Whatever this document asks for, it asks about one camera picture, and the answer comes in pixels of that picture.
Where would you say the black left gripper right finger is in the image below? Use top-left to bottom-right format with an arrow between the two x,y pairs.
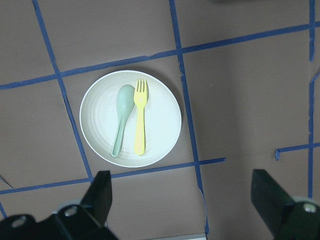
250,169 -> 295,237

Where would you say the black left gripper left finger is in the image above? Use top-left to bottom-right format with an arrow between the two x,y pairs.
80,170 -> 112,226

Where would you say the white round plate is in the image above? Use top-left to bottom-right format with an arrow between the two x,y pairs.
79,70 -> 182,168

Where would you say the yellow plastic fork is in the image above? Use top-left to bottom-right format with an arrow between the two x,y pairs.
133,78 -> 148,156

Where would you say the pale green spoon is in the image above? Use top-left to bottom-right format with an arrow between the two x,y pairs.
111,84 -> 135,157

